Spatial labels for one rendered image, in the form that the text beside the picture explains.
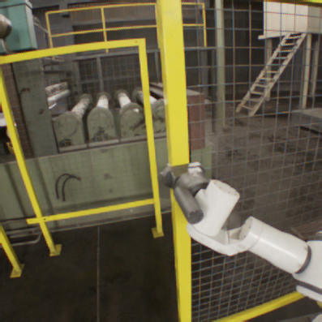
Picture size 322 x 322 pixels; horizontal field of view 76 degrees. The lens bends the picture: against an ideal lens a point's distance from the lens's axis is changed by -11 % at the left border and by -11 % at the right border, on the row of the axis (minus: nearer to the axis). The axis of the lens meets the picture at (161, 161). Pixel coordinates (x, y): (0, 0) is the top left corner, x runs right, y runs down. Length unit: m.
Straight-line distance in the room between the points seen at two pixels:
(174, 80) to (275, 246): 0.44
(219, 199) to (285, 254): 0.17
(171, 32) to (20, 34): 1.81
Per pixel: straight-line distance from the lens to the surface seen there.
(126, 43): 1.90
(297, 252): 0.51
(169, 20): 0.60
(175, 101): 0.60
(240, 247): 0.49
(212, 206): 0.45
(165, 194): 2.68
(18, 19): 2.31
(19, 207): 2.89
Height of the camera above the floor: 1.63
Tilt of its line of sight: 23 degrees down
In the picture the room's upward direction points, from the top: 5 degrees counter-clockwise
